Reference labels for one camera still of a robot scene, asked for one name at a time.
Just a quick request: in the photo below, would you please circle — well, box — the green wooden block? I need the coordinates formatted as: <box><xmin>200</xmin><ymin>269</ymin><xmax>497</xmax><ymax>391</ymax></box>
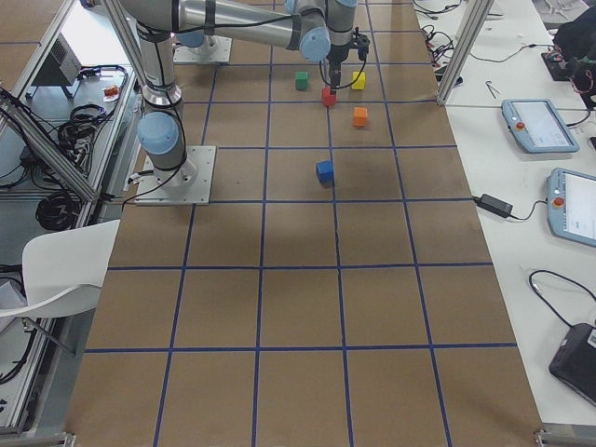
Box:
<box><xmin>294</xmin><ymin>71</ymin><xmax>309</xmax><ymax>91</ymax></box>

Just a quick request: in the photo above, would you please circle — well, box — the teach pendant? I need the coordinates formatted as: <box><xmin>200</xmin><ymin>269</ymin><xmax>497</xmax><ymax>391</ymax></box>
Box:
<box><xmin>547</xmin><ymin>168</ymin><xmax>595</xmax><ymax>247</ymax></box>
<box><xmin>501</xmin><ymin>99</ymin><xmax>579</xmax><ymax>154</ymax></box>

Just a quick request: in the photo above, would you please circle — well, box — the yellow wooden block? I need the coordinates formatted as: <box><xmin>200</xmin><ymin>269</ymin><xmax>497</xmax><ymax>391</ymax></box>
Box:
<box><xmin>350</xmin><ymin>71</ymin><xmax>366</xmax><ymax>91</ymax></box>

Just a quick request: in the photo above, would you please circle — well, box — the black power adapter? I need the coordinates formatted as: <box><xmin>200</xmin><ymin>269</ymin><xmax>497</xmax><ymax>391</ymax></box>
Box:
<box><xmin>473</xmin><ymin>194</ymin><xmax>513</xmax><ymax>218</ymax></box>

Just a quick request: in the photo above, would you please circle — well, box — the blue wooden block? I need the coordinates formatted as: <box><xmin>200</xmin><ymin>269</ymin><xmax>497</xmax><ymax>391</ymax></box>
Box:
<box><xmin>316</xmin><ymin>160</ymin><xmax>334</xmax><ymax>186</ymax></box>

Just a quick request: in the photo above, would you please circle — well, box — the red wooden block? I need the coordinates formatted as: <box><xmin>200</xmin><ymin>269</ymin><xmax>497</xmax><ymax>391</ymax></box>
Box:
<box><xmin>321</xmin><ymin>87</ymin><xmax>337</xmax><ymax>107</ymax></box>

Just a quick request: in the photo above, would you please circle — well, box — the far teach pendant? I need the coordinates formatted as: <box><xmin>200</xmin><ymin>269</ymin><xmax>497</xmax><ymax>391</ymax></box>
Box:
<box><xmin>501</xmin><ymin>99</ymin><xmax>579</xmax><ymax>154</ymax></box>

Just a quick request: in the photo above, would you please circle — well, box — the near teach pendant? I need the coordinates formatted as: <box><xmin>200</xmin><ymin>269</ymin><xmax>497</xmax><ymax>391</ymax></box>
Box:
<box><xmin>547</xmin><ymin>168</ymin><xmax>595</xmax><ymax>247</ymax></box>

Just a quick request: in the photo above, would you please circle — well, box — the hex key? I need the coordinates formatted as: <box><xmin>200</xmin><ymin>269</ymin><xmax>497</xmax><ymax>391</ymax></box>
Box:
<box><xmin>485</xmin><ymin>80</ymin><xmax>498</xmax><ymax>99</ymax></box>

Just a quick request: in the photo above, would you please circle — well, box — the orange wooden block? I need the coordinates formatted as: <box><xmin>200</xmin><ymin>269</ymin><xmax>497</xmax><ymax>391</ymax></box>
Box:
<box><xmin>352</xmin><ymin>106</ymin><xmax>369</xmax><ymax>128</ymax></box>

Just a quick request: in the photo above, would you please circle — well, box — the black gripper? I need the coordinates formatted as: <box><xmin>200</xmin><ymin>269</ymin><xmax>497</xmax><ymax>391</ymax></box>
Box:
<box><xmin>328</xmin><ymin>31</ymin><xmax>349</xmax><ymax>95</ymax></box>

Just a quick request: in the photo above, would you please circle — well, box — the orange snack packet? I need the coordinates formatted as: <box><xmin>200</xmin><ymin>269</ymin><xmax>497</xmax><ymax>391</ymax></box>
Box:
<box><xmin>103</xmin><ymin>85</ymin><xmax>119</xmax><ymax>102</ymax></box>

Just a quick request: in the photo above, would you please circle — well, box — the white chair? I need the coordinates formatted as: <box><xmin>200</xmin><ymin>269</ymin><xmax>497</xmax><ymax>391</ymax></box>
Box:
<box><xmin>1</xmin><ymin>220</ymin><xmax>120</xmax><ymax>318</ymax></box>

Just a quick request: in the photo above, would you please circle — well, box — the black laptop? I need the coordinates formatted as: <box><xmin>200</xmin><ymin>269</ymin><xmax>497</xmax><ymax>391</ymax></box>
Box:
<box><xmin>549</xmin><ymin>323</ymin><xmax>595</xmax><ymax>405</ymax></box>

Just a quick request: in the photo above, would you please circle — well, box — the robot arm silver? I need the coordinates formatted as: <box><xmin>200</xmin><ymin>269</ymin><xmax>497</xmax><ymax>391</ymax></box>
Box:
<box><xmin>176</xmin><ymin>31</ymin><xmax>218</xmax><ymax>55</ymax></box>
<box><xmin>121</xmin><ymin>1</ymin><xmax>369</xmax><ymax>205</ymax></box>

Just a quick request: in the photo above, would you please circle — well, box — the aluminium frame post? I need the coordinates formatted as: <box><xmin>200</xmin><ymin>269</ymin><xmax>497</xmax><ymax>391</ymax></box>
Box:
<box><xmin>437</xmin><ymin>0</ymin><xmax>494</xmax><ymax>105</ymax></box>

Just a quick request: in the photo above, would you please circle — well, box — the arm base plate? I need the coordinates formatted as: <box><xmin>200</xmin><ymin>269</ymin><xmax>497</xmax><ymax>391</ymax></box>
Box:
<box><xmin>133</xmin><ymin>145</ymin><xmax>216</xmax><ymax>206</ymax></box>
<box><xmin>173</xmin><ymin>36</ymin><xmax>232</xmax><ymax>65</ymax></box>

